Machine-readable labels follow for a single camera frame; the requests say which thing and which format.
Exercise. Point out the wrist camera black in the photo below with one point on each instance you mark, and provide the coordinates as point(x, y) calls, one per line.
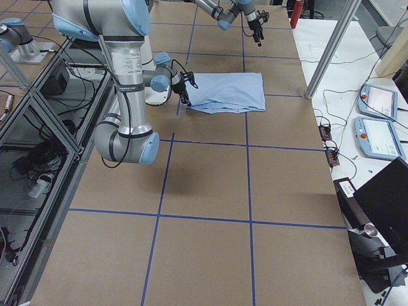
point(188, 76)
point(263, 16)

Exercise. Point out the red cylinder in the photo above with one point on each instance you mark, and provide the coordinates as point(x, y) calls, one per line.
point(297, 9)

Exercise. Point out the aluminium frame post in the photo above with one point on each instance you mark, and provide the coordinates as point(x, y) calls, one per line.
point(339, 31)

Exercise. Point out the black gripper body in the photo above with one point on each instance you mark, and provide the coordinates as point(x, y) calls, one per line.
point(254, 25)
point(179, 87)

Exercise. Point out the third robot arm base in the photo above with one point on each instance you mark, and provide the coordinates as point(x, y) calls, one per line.
point(17, 41)

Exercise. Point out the teach pendant tablet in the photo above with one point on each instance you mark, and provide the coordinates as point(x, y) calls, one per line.
point(378, 139)
point(378, 102)

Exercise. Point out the light blue t-shirt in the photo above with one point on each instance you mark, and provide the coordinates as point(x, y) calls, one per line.
point(227, 92)

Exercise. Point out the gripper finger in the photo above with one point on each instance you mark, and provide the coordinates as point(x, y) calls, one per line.
point(184, 99)
point(258, 37)

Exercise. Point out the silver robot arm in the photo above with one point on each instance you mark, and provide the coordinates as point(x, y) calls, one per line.
point(120, 27)
point(225, 17)

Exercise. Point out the far teach pendant tablet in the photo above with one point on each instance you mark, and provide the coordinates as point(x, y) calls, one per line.
point(378, 102)

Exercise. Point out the near teach pendant tablet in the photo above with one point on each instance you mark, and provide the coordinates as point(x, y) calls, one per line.
point(378, 139)

